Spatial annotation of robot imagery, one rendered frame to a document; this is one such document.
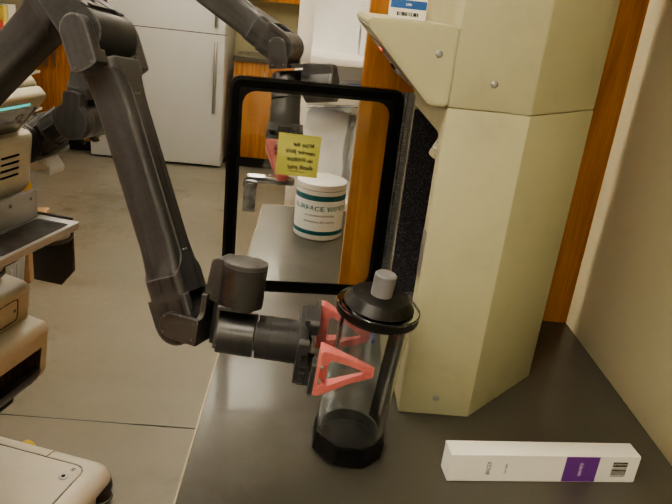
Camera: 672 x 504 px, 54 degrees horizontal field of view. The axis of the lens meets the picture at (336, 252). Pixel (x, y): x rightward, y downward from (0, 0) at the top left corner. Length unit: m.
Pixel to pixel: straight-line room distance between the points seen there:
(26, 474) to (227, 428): 1.08
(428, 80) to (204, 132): 5.12
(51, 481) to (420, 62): 1.48
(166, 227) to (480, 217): 0.42
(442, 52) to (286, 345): 0.42
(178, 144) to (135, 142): 5.13
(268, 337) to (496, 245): 0.35
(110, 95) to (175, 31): 4.99
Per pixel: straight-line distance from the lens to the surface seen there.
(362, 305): 0.81
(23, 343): 1.53
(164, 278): 0.86
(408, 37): 0.86
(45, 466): 2.00
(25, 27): 0.98
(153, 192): 0.86
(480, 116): 0.89
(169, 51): 5.90
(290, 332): 0.84
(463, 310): 0.98
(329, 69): 1.24
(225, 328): 0.84
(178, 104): 5.94
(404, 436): 1.00
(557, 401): 1.18
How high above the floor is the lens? 1.53
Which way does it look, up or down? 21 degrees down
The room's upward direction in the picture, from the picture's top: 6 degrees clockwise
